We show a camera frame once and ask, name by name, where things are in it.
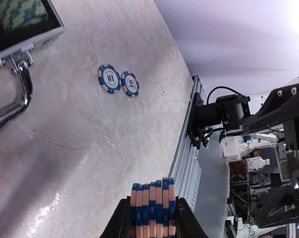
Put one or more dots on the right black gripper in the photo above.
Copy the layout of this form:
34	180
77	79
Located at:
280	108

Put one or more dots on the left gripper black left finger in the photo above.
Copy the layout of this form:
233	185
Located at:
119	224

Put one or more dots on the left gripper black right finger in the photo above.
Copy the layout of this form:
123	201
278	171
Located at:
187	225

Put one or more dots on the blue white chip stack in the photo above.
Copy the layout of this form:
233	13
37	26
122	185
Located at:
153	209

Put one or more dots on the blue white poker chip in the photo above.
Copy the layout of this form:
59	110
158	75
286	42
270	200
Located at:
108	78
129	84

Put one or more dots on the aluminium poker case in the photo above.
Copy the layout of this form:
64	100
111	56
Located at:
15	51

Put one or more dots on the green chip stack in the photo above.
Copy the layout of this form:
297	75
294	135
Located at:
16	14

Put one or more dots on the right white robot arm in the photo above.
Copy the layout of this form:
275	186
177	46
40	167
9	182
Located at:
251	109

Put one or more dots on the front aluminium rail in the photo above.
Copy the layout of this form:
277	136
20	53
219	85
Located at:
202	176

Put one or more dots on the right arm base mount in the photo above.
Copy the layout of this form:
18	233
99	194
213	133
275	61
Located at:
200	117

